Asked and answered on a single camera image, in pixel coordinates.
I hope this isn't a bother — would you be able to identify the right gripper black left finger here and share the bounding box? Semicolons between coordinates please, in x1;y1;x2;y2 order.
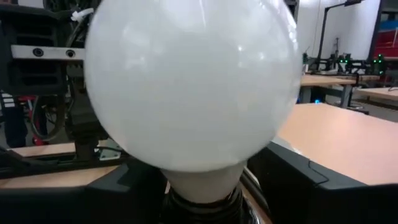
0;164;168;224

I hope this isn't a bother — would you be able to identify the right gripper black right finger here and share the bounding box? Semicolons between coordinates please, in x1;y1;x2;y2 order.
248;141;398;224

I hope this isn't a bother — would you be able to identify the white globe light bulb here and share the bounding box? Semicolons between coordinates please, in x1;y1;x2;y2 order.
83;0;304;205

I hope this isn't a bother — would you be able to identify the orange wooden desk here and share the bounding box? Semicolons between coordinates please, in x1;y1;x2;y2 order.
275;102;398;187

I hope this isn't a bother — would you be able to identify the wooden background table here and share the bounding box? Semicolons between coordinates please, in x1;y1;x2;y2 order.
355;86;398;110
299;73;381;109

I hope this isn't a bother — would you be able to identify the black overhead stand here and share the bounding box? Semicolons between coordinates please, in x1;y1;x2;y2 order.
316;0;364;71

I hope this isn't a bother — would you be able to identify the red storage rack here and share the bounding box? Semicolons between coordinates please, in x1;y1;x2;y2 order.
372;21;398;58

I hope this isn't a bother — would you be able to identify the black aluminium rig frame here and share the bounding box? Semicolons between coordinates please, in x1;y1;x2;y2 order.
0;145;134;180

